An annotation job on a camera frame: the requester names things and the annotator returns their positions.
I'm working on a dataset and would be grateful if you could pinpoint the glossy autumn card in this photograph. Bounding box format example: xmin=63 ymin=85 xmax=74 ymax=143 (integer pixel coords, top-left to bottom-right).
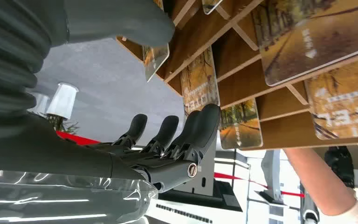
xmin=141 ymin=42 xmax=170 ymax=83

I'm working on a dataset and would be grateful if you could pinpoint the autumn tree hotel card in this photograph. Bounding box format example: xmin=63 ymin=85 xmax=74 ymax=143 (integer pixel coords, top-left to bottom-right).
xmin=180 ymin=46 xmax=220 ymax=118

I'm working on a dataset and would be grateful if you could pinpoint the autumn path card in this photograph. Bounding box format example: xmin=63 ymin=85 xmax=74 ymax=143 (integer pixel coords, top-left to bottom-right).
xmin=219 ymin=98 xmax=264 ymax=150

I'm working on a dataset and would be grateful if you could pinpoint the wooden card rack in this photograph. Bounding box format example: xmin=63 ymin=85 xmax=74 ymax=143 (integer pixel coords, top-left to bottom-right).
xmin=116 ymin=0 xmax=358 ymax=152

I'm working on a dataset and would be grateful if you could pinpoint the autumn card corner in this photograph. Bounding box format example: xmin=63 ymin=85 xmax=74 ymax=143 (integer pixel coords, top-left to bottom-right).
xmin=201 ymin=0 xmax=225 ymax=15

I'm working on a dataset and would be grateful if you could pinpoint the large autumn road card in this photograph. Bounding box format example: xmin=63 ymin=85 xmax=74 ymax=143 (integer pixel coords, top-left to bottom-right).
xmin=252 ymin=0 xmax=358 ymax=87

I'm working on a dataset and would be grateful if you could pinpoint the autumn hotel card white lettering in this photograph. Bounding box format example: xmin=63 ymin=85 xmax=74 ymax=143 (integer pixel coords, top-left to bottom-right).
xmin=304 ymin=56 xmax=358 ymax=140

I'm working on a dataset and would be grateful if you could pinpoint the green plant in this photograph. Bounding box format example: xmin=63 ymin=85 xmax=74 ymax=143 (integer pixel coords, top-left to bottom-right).
xmin=41 ymin=112 xmax=80 ymax=136

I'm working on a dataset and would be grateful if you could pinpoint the clear plastic cover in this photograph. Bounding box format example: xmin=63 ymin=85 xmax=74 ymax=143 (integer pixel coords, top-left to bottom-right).
xmin=0 ymin=169 xmax=158 ymax=224

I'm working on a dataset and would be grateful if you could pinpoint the white paper cup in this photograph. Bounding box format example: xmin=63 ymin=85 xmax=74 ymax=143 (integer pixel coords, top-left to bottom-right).
xmin=45 ymin=82 xmax=80 ymax=120
xmin=28 ymin=92 xmax=51 ymax=117

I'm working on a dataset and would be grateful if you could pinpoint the ribbed grey right arm sleeve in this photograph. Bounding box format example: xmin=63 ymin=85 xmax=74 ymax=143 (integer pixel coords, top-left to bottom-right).
xmin=0 ymin=0 xmax=69 ymax=140

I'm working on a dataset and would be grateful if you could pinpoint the white desk unit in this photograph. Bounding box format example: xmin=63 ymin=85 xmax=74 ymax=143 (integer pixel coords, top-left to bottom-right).
xmin=144 ymin=197 xmax=245 ymax=224

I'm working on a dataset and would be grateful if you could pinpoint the grey monitor stand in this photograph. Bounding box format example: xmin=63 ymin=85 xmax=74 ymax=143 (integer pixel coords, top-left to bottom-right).
xmin=172 ymin=136 xmax=217 ymax=197

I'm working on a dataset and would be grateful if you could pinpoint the barrier stanchion post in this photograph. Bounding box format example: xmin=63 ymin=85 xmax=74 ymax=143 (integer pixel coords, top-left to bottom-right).
xmin=299 ymin=182 xmax=320 ymax=224

